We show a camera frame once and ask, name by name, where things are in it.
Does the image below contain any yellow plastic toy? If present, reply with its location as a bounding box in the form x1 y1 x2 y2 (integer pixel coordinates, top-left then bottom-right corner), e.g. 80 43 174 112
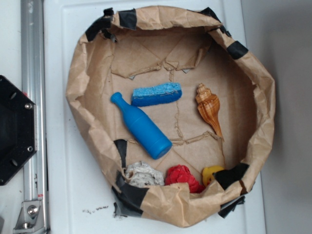
202 165 224 187

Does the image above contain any brown paper bag bin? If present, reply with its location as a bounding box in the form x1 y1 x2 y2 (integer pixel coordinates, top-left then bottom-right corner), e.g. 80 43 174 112
66 6 275 227

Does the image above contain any red crumpled ball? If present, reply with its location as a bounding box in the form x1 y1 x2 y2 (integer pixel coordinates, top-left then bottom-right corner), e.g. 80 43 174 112
165 165 205 193

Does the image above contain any blue plastic bottle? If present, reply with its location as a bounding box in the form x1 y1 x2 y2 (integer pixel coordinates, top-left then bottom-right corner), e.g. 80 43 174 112
111 92 173 160

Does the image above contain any aluminium extrusion rail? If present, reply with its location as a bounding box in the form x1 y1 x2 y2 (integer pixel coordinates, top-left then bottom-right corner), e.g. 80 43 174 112
21 0 50 234

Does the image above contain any brown striped conch shell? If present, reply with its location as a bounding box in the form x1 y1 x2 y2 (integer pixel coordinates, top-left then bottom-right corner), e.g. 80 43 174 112
195 83 224 141

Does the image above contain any blue sponge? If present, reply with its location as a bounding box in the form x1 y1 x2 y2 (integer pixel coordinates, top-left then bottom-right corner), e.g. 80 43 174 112
131 82 182 107

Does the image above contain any grey crumpled paper wad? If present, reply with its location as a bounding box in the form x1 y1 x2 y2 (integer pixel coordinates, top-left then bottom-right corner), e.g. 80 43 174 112
125 161 165 188

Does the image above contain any white plastic tray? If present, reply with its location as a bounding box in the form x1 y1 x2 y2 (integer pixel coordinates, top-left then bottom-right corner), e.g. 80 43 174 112
43 0 266 234

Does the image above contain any metal corner bracket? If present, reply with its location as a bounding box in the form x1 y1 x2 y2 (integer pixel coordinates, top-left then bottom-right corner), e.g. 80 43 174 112
13 200 46 234

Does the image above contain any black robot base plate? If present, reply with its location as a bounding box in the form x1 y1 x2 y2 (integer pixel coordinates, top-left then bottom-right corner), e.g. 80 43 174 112
0 76 37 186

